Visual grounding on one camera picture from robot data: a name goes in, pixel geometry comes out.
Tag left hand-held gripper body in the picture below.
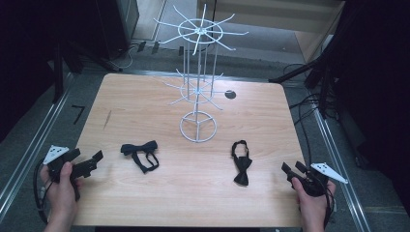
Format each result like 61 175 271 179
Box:
43 145 98 202

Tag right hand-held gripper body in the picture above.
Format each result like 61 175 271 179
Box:
287 161 349 198

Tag person's right hand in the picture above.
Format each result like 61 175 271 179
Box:
291 181 337 227

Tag person's left hand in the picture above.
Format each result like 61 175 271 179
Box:
40 161 82 224

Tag black bow tie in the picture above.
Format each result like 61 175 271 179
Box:
120 139 161 175
230 139 253 188

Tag black upright stand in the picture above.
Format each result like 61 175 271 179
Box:
52 41 66 104

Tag black tripod stand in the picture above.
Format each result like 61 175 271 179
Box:
268 52 337 120

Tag black cabinet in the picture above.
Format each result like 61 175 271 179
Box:
96 0 140 61

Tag metal floor rail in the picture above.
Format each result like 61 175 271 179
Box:
0 72 75 224
312 107 372 232

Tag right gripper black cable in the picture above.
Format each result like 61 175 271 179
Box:
321 180 338 228

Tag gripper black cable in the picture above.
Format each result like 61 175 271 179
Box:
32 159 52 225
321 180 338 228

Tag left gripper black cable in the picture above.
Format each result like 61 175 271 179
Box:
32 159 52 225

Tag black floor cables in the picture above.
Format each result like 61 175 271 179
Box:
283 62 340 166

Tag white wire display rack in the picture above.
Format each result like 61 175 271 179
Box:
153 3 249 144

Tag white floor cable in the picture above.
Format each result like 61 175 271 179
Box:
119 43 137 72

